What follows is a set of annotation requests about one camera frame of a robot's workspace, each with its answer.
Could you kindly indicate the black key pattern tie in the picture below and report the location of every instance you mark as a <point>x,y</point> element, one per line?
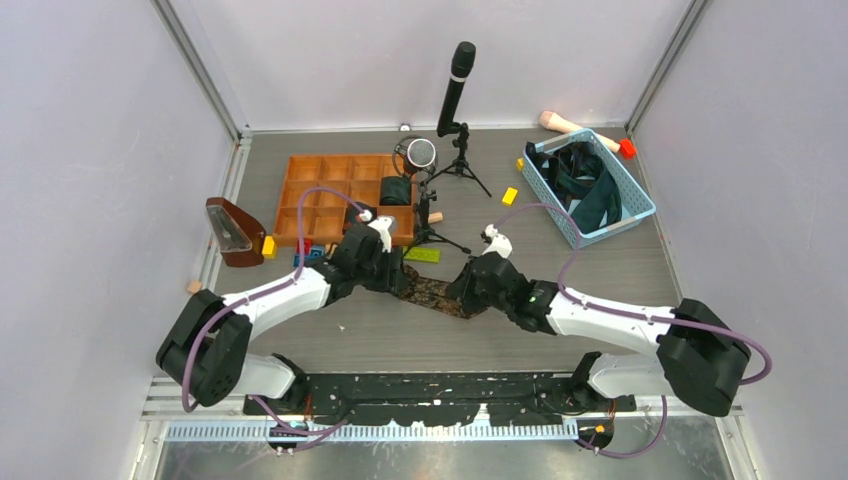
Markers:
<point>430,293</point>

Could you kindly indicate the orange wooden compartment tray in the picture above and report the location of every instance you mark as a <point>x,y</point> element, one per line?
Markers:
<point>323,216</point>

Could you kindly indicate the red block at corner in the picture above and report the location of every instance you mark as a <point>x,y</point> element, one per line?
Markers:
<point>626,148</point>

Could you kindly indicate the light blue plastic basket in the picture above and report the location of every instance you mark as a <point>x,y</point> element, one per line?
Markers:
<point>636,203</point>

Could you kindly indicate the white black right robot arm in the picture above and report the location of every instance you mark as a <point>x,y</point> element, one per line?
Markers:
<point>685,351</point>

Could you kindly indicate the rolled black tie in tray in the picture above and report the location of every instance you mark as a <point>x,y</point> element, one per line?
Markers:
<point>361,214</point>

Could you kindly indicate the yellow toy brick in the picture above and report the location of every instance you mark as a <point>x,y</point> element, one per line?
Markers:
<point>509,196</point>

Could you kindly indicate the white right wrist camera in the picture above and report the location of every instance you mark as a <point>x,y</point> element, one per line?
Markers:
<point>496,242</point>

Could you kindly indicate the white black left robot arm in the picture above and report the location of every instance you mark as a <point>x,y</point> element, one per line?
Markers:
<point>206,351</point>

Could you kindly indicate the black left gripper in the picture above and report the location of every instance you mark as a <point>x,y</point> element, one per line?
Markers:
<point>391,279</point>

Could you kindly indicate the red toy brick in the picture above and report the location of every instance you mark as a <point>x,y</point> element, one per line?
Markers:
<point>303,247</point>

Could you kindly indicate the small wooden cube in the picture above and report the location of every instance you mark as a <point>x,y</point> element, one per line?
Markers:
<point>194,287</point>

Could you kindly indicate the black handheld microphone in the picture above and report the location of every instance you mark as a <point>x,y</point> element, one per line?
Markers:
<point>462,63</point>

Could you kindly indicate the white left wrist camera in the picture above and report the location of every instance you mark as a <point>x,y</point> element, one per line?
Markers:
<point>384,226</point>

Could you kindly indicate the dark green patterned tie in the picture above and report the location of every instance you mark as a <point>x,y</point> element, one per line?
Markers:
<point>600,206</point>

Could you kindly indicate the yellow block by metronome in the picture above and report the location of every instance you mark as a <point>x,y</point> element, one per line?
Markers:
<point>269,248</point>

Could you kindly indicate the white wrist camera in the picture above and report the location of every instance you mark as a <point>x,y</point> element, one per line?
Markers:
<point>384,226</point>
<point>496,242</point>

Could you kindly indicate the lime green flat brick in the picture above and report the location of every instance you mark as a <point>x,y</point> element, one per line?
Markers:
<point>422,254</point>

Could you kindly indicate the beige wooden pestle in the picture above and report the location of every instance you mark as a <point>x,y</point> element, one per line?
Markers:
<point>552,121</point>

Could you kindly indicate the blue toy brick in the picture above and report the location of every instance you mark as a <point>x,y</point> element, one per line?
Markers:
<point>298,259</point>

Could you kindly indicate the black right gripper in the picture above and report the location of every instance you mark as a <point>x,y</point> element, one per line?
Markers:
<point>462,289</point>

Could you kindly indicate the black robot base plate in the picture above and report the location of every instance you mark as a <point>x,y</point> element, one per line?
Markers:
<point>438,399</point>

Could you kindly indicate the rolled dark green tie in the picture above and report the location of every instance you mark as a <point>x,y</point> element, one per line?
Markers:
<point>395,191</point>

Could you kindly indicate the navy brown striped tie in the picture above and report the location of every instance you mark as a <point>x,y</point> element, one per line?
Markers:
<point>570,172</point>

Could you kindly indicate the small black tripod stand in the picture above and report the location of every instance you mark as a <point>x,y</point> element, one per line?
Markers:
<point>423,229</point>

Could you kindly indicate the round silver mesh microphone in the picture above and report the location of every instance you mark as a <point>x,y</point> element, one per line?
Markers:
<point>412,155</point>

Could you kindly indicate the brown wooden metronome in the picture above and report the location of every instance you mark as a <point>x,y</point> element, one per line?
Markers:
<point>238,235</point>

